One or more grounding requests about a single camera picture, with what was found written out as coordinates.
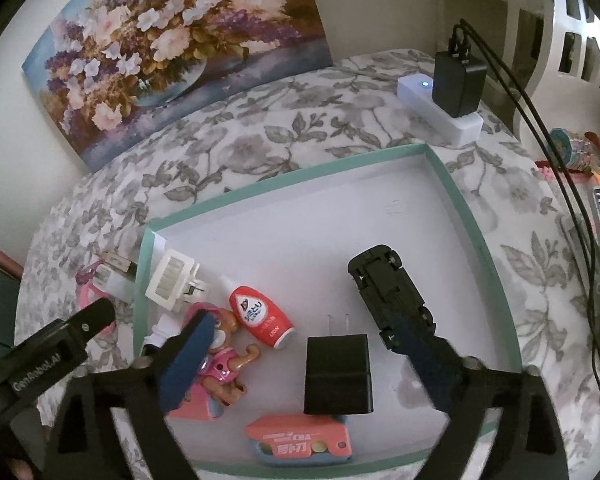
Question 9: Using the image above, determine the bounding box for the floral painting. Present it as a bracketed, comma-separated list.
[22, 0, 334, 174]

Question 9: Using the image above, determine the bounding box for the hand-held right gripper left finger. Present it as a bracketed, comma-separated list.
[42, 307, 218, 480]

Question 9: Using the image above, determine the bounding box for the white USB charger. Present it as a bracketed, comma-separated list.
[92, 252, 139, 307]

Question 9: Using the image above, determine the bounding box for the white and black small device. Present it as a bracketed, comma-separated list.
[141, 310, 183, 357]

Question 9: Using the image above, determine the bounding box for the teal-rimmed white box tray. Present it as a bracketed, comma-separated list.
[132, 142, 524, 479]

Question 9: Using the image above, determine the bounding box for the dog toy figure pink outfit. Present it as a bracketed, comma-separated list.
[169, 304, 262, 422]

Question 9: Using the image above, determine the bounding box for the patterned tape roll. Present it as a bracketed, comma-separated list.
[546, 127, 589, 172]

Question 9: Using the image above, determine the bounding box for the white plastic clip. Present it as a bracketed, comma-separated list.
[144, 250, 214, 317]

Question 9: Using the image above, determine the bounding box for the white power strip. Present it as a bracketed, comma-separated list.
[397, 75, 484, 149]

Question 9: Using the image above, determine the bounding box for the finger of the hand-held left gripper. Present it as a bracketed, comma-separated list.
[72, 297, 117, 347]

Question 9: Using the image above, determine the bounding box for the black toy car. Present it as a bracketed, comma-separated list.
[347, 244, 437, 357]

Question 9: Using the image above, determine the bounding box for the grey floral tablecloth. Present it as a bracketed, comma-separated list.
[14, 47, 600, 480]

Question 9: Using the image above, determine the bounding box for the red bottle white cap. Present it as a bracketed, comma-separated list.
[228, 285, 296, 352]

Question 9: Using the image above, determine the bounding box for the black charger block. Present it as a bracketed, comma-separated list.
[303, 313, 372, 417]

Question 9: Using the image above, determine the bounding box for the black cable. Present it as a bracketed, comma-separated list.
[452, 22, 600, 402]
[457, 18, 600, 397]

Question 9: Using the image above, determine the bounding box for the white lattice chair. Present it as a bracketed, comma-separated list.
[504, 0, 600, 97]

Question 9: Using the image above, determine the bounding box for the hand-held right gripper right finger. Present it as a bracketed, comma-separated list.
[385, 317, 571, 480]

